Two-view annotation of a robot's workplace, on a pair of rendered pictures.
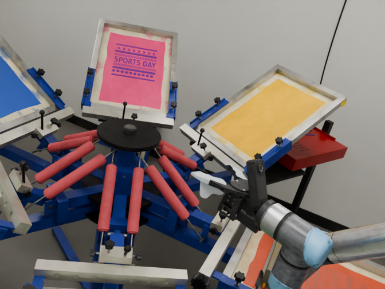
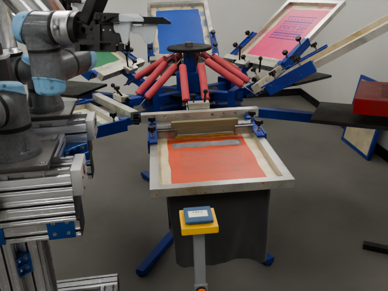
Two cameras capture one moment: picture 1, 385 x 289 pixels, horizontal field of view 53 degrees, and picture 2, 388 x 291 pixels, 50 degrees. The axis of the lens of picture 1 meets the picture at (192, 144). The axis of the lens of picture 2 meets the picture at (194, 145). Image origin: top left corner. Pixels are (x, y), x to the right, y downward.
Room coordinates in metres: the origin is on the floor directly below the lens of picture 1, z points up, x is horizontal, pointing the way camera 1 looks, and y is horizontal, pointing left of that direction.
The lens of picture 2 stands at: (0.57, -2.38, 1.75)
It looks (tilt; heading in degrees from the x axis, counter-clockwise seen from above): 22 degrees down; 68
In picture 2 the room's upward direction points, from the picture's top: 2 degrees counter-clockwise
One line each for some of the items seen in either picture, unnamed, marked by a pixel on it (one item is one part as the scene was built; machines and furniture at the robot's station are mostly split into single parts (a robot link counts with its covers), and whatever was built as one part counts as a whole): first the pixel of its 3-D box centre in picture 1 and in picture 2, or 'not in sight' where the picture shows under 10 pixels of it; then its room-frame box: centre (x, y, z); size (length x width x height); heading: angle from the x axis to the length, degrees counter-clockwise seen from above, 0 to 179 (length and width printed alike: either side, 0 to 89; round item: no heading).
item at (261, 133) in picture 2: not in sight; (254, 130); (1.69, -0.55, 0.98); 0.30 x 0.05 x 0.07; 72
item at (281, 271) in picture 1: (292, 269); not in sight; (0.72, -0.30, 1.56); 0.11 x 0.08 x 0.11; 141
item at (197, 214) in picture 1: (208, 222); not in sight; (1.52, -0.16, 1.02); 0.17 x 0.06 x 0.05; 72
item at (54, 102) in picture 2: not in sight; (44, 97); (0.64, -0.58, 1.31); 0.15 x 0.15 x 0.10
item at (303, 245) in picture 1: (303, 241); not in sight; (0.70, -0.29, 1.65); 0.11 x 0.08 x 0.09; 51
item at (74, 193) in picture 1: (121, 188); (190, 93); (1.67, 0.31, 0.99); 0.82 x 0.79 x 0.12; 72
